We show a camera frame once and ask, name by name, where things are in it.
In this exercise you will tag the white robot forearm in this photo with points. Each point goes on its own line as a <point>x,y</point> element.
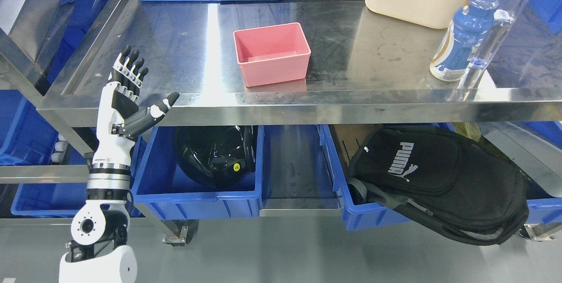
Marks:
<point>98,251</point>

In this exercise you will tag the pink plastic storage box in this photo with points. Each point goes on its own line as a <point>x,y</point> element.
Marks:
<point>272,54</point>

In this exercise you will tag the stainless steel table cart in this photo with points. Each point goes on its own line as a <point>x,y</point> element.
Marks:
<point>364,68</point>

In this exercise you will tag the blue crate with helmet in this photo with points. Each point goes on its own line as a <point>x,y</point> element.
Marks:
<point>161,185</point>

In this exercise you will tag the black Puma backpack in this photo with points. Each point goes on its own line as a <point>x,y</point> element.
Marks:
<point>441,180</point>

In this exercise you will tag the black helmet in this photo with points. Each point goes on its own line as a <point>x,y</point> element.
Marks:
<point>216,156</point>

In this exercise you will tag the blue sports drink bottle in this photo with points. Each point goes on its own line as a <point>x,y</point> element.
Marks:
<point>469,27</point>

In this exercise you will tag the blue crate lower left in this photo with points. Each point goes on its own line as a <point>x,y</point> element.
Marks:
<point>49,200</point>

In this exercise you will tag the blue crate with backpack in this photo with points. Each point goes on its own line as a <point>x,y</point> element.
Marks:
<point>544,205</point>

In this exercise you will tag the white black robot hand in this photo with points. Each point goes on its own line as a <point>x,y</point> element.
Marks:
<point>120,120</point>

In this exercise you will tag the steel shelf rack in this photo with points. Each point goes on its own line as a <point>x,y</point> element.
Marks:
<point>40,39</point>

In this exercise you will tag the clear water bottle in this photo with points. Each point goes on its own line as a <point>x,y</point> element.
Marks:
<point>504,18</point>

